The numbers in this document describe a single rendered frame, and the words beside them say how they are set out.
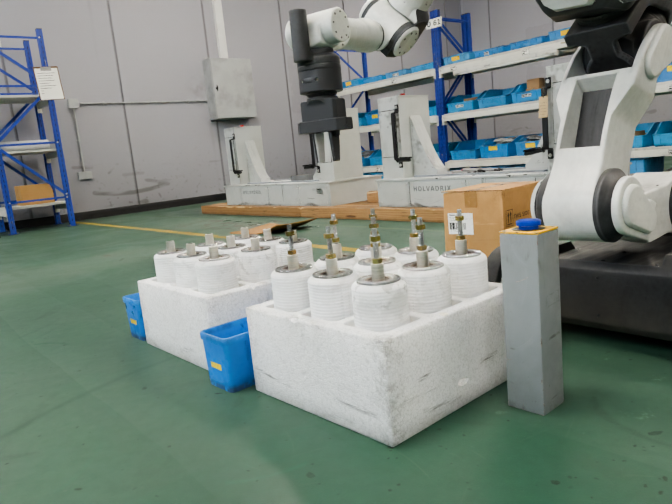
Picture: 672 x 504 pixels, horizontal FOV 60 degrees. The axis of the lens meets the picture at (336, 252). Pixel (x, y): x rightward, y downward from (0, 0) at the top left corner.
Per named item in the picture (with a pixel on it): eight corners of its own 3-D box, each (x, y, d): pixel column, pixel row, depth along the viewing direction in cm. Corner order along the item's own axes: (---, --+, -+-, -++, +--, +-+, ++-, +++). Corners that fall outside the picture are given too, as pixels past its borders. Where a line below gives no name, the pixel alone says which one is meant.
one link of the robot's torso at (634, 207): (630, 173, 151) (526, 170, 120) (718, 170, 135) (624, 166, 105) (628, 233, 152) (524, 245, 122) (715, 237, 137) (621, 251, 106)
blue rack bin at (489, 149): (504, 155, 674) (503, 137, 671) (534, 153, 645) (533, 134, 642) (478, 158, 643) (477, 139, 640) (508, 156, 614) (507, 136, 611)
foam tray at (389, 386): (383, 338, 147) (377, 268, 144) (523, 371, 118) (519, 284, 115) (255, 390, 121) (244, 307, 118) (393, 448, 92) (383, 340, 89)
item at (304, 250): (303, 300, 164) (296, 237, 161) (325, 305, 157) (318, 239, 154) (275, 309, 158) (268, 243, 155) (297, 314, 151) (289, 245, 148)
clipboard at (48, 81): (64, 100, 583) (57, 60, 577) (65, 99, 581) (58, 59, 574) (38, 100, 568) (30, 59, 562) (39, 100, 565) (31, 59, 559)
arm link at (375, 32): (321, 34, 128) (368, 38, 143) (352, 64, 125) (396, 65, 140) (346, -10, 122) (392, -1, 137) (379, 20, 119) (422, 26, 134)
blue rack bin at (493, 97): (502, 108, 666) (501, 89, 663) (532, 103, 637) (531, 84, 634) (476, 109, 635) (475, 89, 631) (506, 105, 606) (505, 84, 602)
